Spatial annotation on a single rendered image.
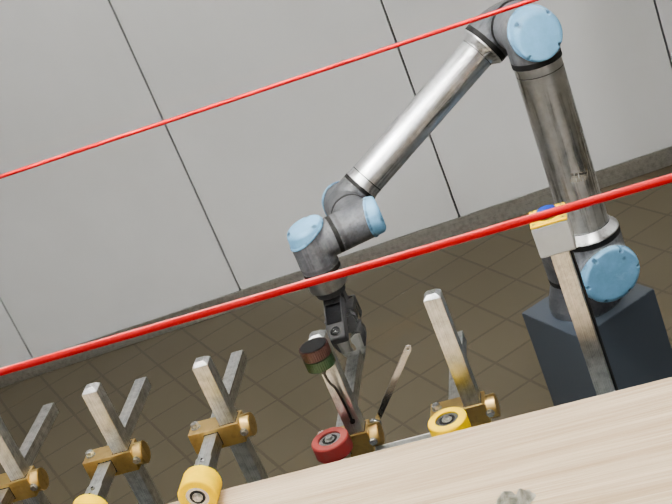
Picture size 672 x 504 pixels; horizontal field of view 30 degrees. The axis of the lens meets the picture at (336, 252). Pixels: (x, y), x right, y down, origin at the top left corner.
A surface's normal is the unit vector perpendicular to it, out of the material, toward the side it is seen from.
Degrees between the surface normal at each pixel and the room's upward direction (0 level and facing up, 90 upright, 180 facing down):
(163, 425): 0
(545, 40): 83
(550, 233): 90
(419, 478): 0
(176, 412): 0
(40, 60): 90
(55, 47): 90
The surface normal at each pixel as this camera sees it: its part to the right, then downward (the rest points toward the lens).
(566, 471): -0.35, -0.85
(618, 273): 0.28, 0.40
